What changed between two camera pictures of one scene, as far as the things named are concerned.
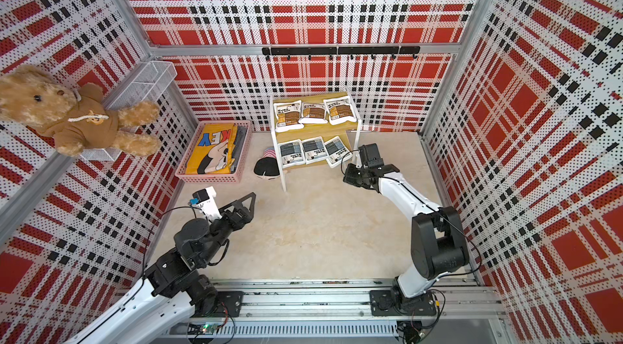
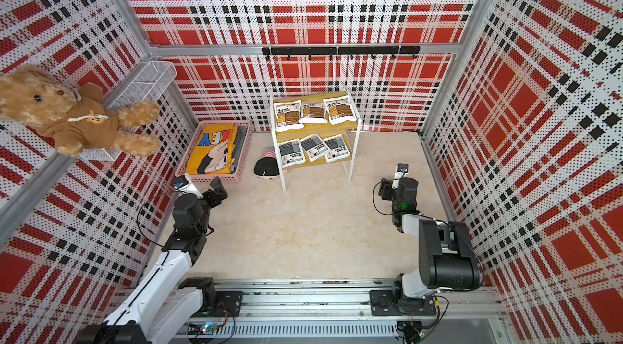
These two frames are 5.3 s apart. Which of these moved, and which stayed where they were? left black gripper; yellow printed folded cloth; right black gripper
Moved: right black gripper; left black gripper
Stayed: yellow printed folded cloth
